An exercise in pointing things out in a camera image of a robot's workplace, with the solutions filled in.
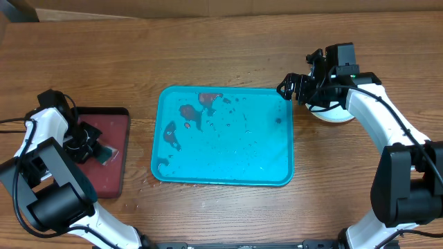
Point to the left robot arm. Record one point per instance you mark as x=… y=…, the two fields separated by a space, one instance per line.
x=51 y=195

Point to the blue plastic tray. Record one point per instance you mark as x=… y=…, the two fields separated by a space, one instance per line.
x=223 y=136

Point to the green scrubbing sponge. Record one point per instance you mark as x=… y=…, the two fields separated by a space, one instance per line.
x=104 y=154

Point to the cardboard box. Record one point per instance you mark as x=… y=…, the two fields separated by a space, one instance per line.
x=222 y=8

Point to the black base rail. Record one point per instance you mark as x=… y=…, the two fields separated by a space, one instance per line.
x=242 y=245

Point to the light blue rimmed plate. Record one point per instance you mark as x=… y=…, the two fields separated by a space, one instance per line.
x=335 y=114

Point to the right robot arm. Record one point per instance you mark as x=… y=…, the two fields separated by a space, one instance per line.
x=407 y=187

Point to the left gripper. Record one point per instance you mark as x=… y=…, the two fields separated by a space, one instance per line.
x=81 y=155

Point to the black tray with red water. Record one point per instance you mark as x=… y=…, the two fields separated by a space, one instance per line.
x=114 y=123

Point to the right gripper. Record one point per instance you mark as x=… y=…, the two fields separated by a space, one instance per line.
x=304 y=83

